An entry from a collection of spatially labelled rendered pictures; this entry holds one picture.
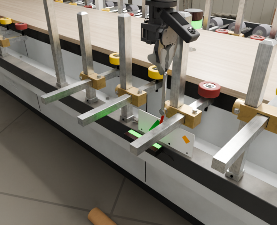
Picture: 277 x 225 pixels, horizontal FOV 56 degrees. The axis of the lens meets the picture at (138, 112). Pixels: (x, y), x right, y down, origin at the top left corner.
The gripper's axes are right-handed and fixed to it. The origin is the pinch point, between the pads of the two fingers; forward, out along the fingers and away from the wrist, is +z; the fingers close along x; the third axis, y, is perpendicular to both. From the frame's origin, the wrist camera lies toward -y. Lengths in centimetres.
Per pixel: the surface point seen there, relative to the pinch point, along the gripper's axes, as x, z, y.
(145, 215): -17, 102, 19
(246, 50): -75, 12, 4
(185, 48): -7.4, -5.8, -1.8
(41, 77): -6, 33, 94
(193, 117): -5.1, 15.1, -9.0
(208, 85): -22.0, 11.1, -4.4
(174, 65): -5.8, -0.1, 0.7
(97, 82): -5.6, 19.0, 40.6
